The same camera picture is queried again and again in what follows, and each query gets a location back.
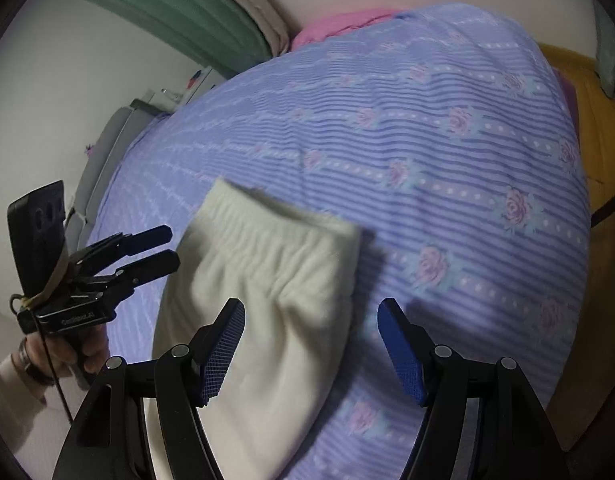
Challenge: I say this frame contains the thin black cable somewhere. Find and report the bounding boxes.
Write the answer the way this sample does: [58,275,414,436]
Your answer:
[40,330,73,428]

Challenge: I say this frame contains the pink crumpled cloth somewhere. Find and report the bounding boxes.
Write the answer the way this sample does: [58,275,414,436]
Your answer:
[292,7,413,52]

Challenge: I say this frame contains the beige curtain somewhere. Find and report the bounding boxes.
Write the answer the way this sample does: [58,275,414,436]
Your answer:
[208,0,293,56]

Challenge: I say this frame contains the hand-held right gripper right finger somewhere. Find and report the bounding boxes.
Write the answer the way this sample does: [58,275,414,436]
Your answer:
[377,297,571,480]

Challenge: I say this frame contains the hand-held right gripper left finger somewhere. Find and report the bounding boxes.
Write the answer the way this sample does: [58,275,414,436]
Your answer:
[52,298,247,480]

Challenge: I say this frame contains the person's left hand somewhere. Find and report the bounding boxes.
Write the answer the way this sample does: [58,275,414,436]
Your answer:
[18,321,111,388]

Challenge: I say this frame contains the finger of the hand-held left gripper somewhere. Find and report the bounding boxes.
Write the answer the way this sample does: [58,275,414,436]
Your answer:
[86,250,182,307]
[69,224,174,268]

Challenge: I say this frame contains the cream pants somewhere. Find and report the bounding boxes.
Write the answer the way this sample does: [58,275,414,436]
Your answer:
[150,177,365,480]

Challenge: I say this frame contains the grey padded headboard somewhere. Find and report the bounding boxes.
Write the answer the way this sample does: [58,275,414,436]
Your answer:
[65,100,163,251]

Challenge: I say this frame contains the pale grey-green cloth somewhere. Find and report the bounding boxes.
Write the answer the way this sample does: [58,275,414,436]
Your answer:
[593,0,615,98]

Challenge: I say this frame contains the person's left forearm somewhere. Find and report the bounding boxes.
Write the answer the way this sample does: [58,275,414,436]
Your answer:
[0,355,56,466]

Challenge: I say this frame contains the green curtain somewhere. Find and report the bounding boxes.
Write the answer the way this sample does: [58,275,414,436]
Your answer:
[50,0,268,78]

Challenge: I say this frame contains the white nightstand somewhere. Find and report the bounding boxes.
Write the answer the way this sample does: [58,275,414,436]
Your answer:
[180,65,227,98]

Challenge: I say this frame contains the bed with purple floral sheet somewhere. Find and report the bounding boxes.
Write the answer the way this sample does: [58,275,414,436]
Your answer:
[90,4,591,480]

